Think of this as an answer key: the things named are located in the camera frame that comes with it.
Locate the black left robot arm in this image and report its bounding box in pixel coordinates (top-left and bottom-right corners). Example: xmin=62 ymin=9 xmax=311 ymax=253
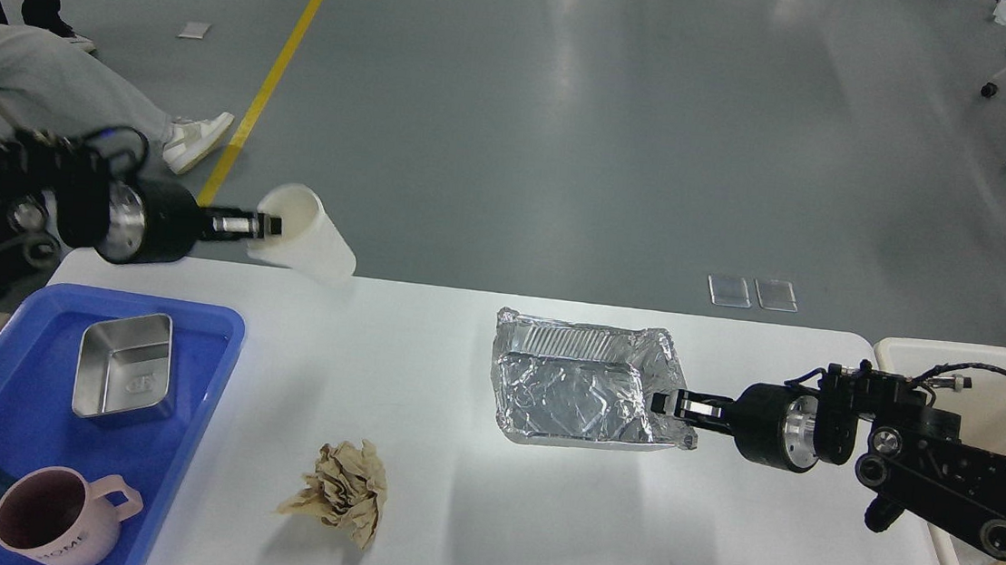
xmin=0 ymin=125 xmax=288 ymax=291

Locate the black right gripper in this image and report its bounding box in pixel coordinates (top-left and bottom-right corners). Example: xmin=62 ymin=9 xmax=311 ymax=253
xmin=650 ymin=384 xmax=819 ymax=473

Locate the aluminium foil container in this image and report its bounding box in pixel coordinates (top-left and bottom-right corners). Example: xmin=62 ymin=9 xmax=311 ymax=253
xmin=490 ymin=307 xmax=699 ymax=452

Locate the stainless steel rectangular tray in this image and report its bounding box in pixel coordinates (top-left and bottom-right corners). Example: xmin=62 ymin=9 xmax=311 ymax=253
xmin=71 ymin=313 xmax=176 ymax=428

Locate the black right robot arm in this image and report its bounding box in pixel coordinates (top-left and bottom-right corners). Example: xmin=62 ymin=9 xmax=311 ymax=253
xmin=649 ymin=360 xmax=1006 ymax=561

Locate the pink ceramic mug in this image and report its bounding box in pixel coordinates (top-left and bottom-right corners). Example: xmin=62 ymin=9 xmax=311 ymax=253
xmin=0 ymin=465 xmax=145 ymax=565

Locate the white paper cup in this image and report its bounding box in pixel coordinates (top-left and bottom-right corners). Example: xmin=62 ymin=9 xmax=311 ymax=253
xmin=247 ymin=183 xmax=356 ymax=287

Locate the clear floor plate right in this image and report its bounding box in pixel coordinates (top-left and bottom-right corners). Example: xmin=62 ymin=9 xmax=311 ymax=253
xmin=755 ymin=278 xmax=798 ymax=313

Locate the person in grey trousers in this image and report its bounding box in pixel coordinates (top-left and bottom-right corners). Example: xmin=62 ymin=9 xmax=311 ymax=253
xmin=0 ymin=24 xmax=235 ymax=175

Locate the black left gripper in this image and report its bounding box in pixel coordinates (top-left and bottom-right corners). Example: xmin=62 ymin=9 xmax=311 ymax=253
xmin=100 ymin=180 xmax=284 ymax=265

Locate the brown paper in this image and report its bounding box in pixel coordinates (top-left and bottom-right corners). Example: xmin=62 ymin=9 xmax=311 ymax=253
xmin=276 ymin=438 xmax=388 ymax=550

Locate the clear floor plate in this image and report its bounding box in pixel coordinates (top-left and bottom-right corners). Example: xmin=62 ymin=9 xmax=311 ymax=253
xmin=707 ymin=274 xmax=753 ymax=309
xmin=755 ymin=278 xmax=798 ymax=313

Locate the foil container in bin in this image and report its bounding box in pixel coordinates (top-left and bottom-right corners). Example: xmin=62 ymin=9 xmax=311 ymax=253
xmin=950 ymin=535 xmax=999 ymax=565

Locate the clear floor plate left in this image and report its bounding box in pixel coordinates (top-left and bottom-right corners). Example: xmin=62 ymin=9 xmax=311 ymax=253
xmin=707 ymin=274 xmax=753 ymax=309

